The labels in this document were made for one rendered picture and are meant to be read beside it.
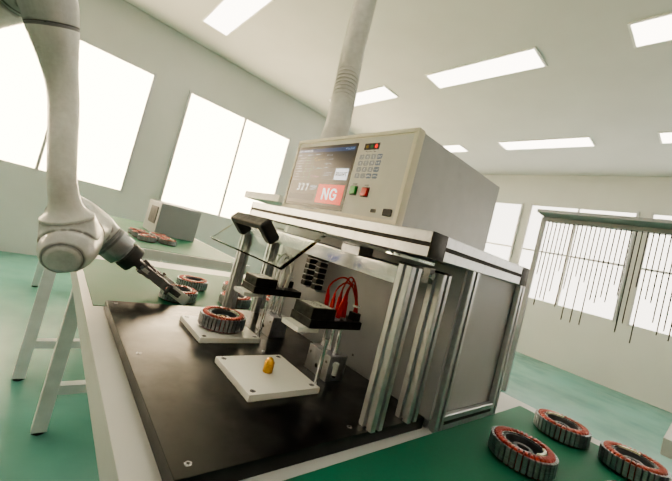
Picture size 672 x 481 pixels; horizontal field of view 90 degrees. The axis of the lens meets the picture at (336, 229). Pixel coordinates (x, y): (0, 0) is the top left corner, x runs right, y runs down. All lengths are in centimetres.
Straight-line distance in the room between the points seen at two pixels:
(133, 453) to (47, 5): 88
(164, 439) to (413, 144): 62
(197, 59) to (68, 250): 501
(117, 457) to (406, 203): 58
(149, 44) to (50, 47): 459
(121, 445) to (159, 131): 502
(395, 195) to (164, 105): 495
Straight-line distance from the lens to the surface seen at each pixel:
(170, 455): 50
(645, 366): 683
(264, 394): 64
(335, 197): 82
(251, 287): 89
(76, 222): 94
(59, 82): 105
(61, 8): 105
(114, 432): 58
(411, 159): 70
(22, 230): 532
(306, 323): 69
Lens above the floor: 105
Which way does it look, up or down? 2 degrees up
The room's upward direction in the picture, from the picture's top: 15 degrees clockwise
